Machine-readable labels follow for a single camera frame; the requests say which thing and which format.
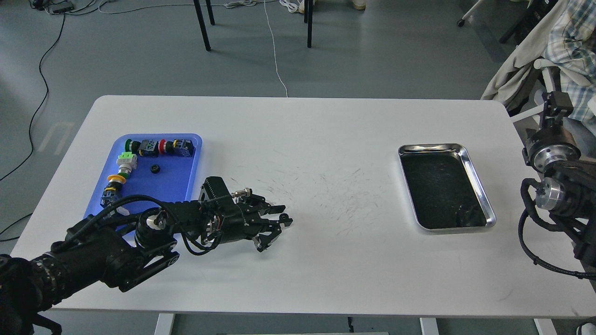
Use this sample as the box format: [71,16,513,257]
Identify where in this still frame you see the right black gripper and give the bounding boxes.
[522,91,581,174]

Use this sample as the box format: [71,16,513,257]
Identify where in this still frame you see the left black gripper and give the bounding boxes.
[207,188,285,252]

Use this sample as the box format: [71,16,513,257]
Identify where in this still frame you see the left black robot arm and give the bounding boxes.
[0,176,292,335]

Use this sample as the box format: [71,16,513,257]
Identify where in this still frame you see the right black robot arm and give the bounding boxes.
[518,91,596,281]

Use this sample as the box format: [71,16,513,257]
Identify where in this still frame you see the beige cloth on chair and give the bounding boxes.
[481,0,568,116]

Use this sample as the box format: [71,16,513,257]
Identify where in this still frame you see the plaid shirt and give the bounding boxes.
[543,0,596,127]

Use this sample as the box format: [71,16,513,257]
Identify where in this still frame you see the blue plastic tray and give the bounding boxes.
[83,133,203,233]

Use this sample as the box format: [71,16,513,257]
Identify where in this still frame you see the silver metal tray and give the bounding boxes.
[398,143,497,233]

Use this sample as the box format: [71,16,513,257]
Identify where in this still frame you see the black table legs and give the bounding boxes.
[193,0,314,52]

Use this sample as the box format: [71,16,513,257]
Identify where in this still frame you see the red push button switch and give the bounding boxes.
[157,139,195,157]

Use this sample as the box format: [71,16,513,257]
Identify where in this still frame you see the green push button switch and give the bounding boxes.
[124,139,159,158]

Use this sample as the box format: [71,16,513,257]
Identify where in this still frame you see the light green button switch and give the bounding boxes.
[116,151,138,174]

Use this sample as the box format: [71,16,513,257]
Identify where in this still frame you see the yellow push button switch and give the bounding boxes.
[100,174,128,208]

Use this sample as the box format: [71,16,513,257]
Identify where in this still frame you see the white floor cable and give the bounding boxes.
[98,0,298,98]

